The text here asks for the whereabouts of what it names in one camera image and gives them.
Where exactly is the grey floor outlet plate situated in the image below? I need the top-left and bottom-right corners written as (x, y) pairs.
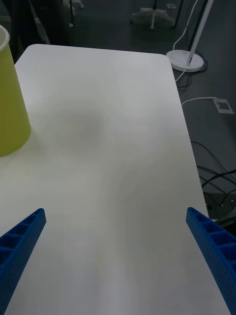
top-left (212, 97), bottom-right (235, 115)

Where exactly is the white floor stand with pole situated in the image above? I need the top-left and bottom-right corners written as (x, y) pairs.
top-left (165, 0), bottom-right (215, 73)

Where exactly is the white chair base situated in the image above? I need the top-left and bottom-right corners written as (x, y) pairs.
top-left (130, 7), bottom-right (177, 31)

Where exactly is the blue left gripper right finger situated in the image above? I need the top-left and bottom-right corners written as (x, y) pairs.
top-left (185, 206), bottom-right (236, 315)

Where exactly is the yellow-green plastic bin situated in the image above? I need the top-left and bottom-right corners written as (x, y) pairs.
top-left (0, 24), bottom-right (32, 158)

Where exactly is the white cable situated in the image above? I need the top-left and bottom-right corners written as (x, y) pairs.
top-left (173, 0), bottom-right (200, 83)
top-left (181, 96), bottom-right (218, 107)

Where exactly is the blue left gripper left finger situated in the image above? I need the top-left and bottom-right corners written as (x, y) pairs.
top-left (0, 208), bottom-right (47, 315)

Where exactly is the black floor cable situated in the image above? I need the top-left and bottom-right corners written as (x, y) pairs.
top-left (191, 141), bottom-right (236, 208)

